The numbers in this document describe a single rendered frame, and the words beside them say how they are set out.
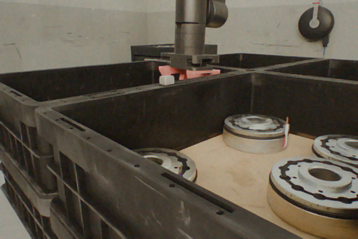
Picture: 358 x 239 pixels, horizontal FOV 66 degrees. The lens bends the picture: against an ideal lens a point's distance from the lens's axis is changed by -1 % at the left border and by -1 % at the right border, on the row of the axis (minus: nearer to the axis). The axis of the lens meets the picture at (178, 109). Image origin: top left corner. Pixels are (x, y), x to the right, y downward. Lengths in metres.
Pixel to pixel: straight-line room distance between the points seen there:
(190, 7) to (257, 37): 3.41
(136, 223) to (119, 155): 0.05
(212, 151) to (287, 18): 3.43
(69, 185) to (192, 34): 0.34
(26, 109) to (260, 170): 0.29
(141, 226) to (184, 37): 0.38
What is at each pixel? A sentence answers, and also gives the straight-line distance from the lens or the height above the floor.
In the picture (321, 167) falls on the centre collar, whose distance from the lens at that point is 0.33.
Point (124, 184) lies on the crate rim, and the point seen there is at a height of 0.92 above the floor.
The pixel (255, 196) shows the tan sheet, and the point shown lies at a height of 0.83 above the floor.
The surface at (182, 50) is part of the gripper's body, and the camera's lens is 0.52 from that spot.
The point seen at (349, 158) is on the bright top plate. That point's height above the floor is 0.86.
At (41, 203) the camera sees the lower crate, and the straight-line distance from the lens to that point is 0.37.
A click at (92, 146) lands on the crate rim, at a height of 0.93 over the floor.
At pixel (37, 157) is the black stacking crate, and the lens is 0.37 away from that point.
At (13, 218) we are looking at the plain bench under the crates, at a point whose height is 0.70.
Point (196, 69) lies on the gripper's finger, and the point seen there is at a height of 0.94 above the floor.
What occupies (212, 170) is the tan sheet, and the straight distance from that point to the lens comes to 0.37.
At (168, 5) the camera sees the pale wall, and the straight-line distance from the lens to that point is 4.65.
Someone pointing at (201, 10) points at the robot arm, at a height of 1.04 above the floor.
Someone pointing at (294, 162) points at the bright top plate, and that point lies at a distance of 0.35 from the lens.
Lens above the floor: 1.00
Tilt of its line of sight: 16 degrees down
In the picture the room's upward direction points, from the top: straight up
